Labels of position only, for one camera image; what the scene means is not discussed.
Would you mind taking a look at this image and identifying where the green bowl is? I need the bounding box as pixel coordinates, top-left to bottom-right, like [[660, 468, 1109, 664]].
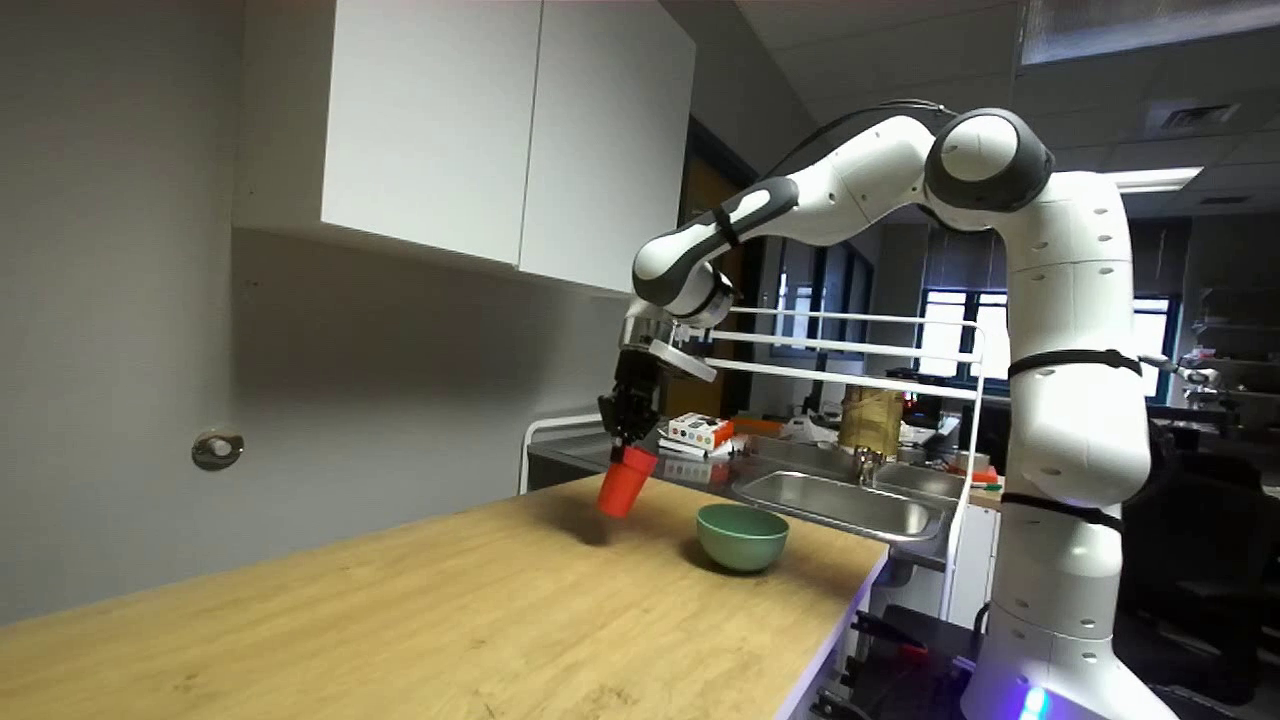
[[691, 500, 793, 581]]

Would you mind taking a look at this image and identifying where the stainless steel sink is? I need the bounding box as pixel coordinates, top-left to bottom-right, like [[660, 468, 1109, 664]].
[[724, 463, 943, 546]]

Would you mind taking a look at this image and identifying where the tan bottle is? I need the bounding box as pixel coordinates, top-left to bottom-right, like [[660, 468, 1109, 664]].
[[837, 389, 906, 463]]

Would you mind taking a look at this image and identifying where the red plastic cup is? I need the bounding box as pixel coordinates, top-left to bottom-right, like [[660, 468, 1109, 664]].
[[591, 439, 662, 525]]

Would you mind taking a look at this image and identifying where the white wall cabinet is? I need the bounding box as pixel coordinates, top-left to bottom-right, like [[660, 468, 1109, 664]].
[[236, 0, 700, 304]]

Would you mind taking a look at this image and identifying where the black clamp device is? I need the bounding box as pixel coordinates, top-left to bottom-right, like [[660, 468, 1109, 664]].
[[810, 602, 985, 720]]

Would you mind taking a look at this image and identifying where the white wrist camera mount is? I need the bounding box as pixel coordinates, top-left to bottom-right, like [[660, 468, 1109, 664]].
[[646, 330, 724, 389]]

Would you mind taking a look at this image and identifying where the red and white box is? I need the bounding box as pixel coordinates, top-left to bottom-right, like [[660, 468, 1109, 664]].
[[660, 406, 741, 463]]

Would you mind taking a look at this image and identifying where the white wire rack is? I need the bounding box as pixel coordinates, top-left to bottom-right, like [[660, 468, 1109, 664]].
[[515, 298, 993, 630]]

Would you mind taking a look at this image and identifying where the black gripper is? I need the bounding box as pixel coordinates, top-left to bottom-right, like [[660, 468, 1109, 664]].
[[596, 342, 669, 463]]

